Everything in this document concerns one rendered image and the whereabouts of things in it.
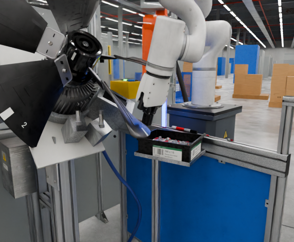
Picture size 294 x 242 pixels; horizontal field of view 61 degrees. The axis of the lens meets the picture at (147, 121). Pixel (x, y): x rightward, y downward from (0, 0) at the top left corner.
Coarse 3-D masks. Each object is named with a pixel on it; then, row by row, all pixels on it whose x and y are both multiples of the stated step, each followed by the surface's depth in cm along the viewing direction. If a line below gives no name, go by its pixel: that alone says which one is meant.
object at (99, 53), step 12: (72, 36) 79; (84, 36) 82; (72, 48) 76; (84, 48) 79; (96, 48) 83; (72, 60) 79; (84, 60) 79; (72, 72) 84; (84, 72) 83; (72, 84) 85; (84, 84) 88
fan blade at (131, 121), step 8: (104, 88) 88; (112, 96) 76; (120, 104) 78; (128, 112) 80; (128, 120) 75; (136, 120) 84; (128, 128) 72; (136, 128) 76; (144, 128) 85; (136, 136) 73; (144, 136) 78
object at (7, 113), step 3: (9, 108) 60; (6, 111) 59; (9, 111) 60; (12, 111) 61; (0, 114) 58; (3, 114) 59; (6, 114) 59; (9, 114) 60; (3, 117) 59; (6, 117) 59
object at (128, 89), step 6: (114, 84) 139; (120, 84) 135; (126, 84) 131; (132, 84) 132; (138, 84) 135; (114, 90) 139; (120, 90) 136; (126, 90) 132; (132, 90) 133; (126, 96) 133; (132, 96) 133
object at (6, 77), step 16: (16, 64) 63; (32, 64) 66; (48, 64) 71; (0, 80) 59; (16, 80) 62; (32, 80) 66; (48, 80) 71; (0, 96) 59; (16, 96) 62; (32, 96) 66; (48, 96) 72; (0, 112) 58; (16, 112) 62; (32, 112) 66; (48, 112) 72; (16, 128) 61; (32, 128) 66; (32, 144) 65
